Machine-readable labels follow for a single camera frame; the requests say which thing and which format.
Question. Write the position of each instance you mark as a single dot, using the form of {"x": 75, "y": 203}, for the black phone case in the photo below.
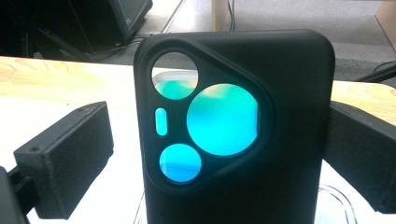
{"x": 295, "y": 124}

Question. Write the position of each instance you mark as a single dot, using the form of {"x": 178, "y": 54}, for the iridescent phone case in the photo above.
{"x": 222, "y": 121}

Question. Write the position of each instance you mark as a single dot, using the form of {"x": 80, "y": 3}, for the white board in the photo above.
{"x": 124, "y": 174}

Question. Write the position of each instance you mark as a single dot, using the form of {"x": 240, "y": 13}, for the black curtain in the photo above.
{"x": 37, "y": 18}

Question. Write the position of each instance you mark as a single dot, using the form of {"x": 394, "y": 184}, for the black metal stand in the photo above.
{"x": 378, "y": 73}
{"x": 62, "y": 40}

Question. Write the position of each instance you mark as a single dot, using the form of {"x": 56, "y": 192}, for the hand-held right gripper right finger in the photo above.
{"x": 361, "y": 155}

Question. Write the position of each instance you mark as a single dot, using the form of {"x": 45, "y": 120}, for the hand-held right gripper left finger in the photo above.
{"x": 65, "y": 161}

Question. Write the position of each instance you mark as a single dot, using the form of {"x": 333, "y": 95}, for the black monitor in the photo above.
{"x": 130, "y": 15}

